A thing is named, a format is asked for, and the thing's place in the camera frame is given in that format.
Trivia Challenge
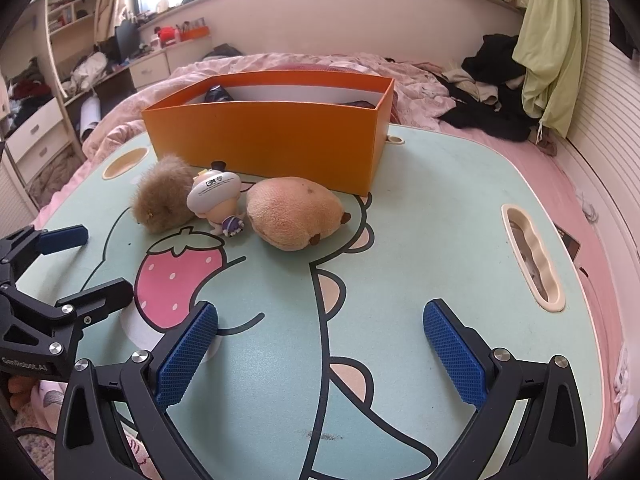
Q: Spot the white drawer unit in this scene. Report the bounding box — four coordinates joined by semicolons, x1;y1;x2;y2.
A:
2;97;83;186

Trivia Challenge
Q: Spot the mint cartoon desktop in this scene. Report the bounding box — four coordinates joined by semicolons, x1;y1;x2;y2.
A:
30;125;601;480

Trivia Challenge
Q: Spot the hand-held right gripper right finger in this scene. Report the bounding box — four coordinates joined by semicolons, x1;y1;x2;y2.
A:
422;298;591;480

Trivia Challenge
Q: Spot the tan capybara plush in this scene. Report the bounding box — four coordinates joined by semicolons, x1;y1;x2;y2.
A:
246;176;351;252

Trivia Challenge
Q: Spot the white cartoon figurine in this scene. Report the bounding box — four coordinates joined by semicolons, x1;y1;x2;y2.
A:
186;161;246;237

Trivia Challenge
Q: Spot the cream drawer cabinet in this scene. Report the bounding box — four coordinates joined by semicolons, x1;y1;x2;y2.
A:
129;50;171;92

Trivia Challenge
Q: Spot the black clothes pile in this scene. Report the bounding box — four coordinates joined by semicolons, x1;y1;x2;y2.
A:
439;34;538;143

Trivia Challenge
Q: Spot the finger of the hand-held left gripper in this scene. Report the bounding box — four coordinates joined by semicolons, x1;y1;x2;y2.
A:
0;277;135;358
0;225;89;271

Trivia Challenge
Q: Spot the white slatted panel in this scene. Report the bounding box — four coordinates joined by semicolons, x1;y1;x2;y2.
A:
560;0;640;271

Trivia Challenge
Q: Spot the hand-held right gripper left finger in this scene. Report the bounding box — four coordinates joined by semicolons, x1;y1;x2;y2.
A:
54;301;219;480

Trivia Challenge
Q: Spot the white paper roll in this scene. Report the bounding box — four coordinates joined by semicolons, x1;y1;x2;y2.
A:
80;96;101;142

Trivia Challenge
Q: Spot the white wall shelf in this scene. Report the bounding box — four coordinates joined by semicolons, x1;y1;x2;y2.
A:
45;0;98;36

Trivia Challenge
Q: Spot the light green hanging garment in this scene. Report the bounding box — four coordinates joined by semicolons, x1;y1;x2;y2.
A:
512;0;583;138

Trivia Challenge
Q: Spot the orange cardboard box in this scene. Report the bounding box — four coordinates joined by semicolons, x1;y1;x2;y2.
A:
141;71;396;197

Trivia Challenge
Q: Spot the black hanging garment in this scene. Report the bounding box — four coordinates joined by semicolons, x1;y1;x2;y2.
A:
607;0;640;58

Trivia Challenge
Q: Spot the black monitor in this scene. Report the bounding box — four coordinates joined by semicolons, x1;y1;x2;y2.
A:
114;21;141;63

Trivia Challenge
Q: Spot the brown fluffy plush keychain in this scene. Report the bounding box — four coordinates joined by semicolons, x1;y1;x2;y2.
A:
131;155;201;235

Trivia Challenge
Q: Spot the pink bedsheet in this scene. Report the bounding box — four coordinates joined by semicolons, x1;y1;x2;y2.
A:
390;122;640;480

